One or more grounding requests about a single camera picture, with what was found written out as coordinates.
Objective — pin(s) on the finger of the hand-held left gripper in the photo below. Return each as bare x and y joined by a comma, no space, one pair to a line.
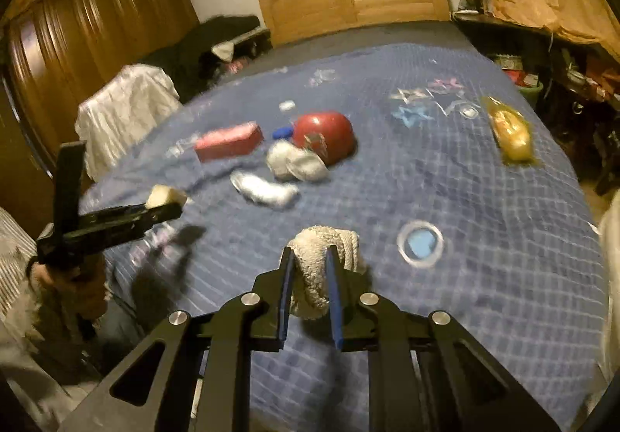
145,226
116,216

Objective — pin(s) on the small blue item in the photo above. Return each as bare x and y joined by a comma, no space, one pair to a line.
282,131

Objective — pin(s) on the small white item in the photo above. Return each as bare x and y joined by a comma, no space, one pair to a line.
286,105

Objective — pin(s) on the person's left hand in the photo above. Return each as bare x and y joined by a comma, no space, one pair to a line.
85,289

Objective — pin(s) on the red rectangular packet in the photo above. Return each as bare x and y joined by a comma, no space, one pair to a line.
227,141

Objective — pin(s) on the white rolled cloth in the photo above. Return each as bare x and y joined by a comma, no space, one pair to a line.
264,190

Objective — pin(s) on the person's left forearm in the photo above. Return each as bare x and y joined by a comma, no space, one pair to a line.
38,330

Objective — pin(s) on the beige cloth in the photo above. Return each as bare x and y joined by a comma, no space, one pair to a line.
29,378

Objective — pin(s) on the small white cloth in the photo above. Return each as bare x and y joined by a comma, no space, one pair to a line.
225,50

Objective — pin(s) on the red round ball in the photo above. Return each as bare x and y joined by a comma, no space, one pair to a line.
324,131

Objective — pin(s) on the black clothes pile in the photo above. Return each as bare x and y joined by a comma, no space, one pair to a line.
203,49

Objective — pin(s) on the green basket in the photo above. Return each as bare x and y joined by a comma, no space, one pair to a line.
530,88

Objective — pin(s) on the grey bed sheet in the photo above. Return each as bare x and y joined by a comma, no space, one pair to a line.
363,32

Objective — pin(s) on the dark desk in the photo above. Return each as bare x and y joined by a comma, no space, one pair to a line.
557,56

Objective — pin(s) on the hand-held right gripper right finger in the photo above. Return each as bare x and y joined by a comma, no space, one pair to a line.
336,306

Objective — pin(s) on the beige sock ball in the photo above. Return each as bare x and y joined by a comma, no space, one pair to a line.
315,257

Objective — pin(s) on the grey-white knotted cloth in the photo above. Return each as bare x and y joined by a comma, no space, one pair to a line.
295,165

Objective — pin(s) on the wooden wardrobe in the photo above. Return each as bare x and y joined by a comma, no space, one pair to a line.
97,49

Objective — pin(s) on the white bag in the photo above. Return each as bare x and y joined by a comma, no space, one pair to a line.
609,277

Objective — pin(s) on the beige sponge piece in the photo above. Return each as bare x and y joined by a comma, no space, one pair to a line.
164,196

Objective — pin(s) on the white crumpled cloth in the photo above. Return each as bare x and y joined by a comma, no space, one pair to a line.
126,112

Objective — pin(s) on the striped cloth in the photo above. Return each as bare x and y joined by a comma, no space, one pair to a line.
9,238

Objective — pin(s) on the yellow plastic packet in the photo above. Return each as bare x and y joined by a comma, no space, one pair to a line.
508,134

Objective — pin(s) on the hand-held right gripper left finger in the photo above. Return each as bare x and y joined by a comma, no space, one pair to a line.
286,296

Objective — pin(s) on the blue printed bedspread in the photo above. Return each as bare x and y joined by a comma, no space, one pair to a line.
436,243

